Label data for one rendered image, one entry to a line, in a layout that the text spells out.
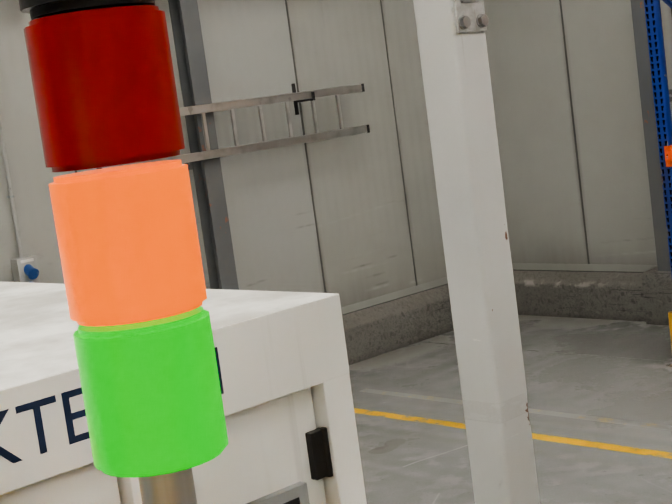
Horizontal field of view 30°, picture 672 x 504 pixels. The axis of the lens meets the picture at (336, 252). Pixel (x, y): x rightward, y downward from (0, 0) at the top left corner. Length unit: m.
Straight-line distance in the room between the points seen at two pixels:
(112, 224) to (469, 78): 2.58
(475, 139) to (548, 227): 8.75
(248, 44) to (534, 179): 3.11
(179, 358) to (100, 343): 0.03
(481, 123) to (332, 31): 7.87
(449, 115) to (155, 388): 2.58
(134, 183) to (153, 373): 0.07
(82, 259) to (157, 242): 0.03
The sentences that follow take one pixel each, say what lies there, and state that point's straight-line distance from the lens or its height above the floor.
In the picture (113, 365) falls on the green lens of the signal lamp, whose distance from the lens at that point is 0.45.
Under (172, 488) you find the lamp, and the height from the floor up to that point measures 2.15.
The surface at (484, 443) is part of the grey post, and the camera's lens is 3.14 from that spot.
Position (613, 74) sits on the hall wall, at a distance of 11.11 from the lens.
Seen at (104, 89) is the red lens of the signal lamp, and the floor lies 2.30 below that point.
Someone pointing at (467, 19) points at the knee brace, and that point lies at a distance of 2.98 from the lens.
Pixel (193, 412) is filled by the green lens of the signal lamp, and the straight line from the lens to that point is 0.45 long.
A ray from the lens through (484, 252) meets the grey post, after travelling 3.01.
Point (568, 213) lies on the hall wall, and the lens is 11.56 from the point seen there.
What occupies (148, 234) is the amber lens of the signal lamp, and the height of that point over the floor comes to 2.25.
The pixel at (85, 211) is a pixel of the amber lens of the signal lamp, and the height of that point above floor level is 2.26.
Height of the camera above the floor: 2.29
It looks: 7 degrees down
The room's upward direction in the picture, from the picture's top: 8 degrees counter-clockwise
